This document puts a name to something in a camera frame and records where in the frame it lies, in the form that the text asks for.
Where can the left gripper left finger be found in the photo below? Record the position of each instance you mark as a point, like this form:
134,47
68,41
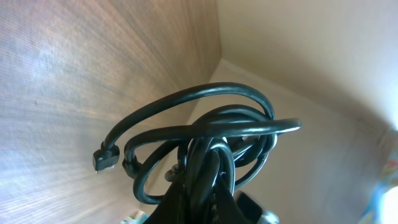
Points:
173,208

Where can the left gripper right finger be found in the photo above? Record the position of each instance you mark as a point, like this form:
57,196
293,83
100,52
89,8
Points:
224,209

